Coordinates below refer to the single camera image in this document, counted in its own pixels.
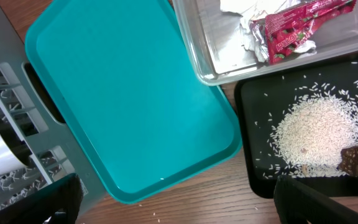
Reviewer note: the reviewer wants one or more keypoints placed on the teal plastic tray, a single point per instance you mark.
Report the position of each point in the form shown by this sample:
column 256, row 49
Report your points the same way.
column 119, row 73

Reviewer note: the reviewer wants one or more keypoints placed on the brown food chunk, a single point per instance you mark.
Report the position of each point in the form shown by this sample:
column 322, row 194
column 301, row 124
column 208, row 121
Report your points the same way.
column 349, row 161

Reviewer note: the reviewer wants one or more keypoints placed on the grey dishwasher rack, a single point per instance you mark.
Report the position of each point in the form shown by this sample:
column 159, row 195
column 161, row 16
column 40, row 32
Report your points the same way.
column 55, row 152

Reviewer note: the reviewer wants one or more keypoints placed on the clear plastic bin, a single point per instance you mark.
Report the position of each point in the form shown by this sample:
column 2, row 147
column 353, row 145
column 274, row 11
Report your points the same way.
column 216, row 48

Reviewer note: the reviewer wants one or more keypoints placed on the red snack wrapper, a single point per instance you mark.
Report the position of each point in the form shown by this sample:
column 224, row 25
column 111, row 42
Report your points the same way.
column 280, row 35

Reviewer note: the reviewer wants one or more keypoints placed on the white napkin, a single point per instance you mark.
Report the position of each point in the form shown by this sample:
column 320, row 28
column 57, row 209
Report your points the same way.
column 255, row 10

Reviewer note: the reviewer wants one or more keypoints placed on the black waste tray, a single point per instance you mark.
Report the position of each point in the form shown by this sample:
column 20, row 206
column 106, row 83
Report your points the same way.
column 261, row 100

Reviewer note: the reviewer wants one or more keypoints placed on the white paper cup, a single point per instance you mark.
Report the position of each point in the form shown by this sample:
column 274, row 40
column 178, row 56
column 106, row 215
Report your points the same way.
column 14, row 153

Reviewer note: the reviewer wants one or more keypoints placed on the pile of white rice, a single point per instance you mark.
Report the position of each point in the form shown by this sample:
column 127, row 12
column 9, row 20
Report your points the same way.
column 321, row 120

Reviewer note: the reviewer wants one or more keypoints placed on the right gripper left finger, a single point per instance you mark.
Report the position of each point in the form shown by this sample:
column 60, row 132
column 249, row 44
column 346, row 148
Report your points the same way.
column 57, row 203

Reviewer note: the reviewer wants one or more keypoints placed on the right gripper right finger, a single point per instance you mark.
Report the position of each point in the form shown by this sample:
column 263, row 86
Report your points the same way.
column 298, row 203

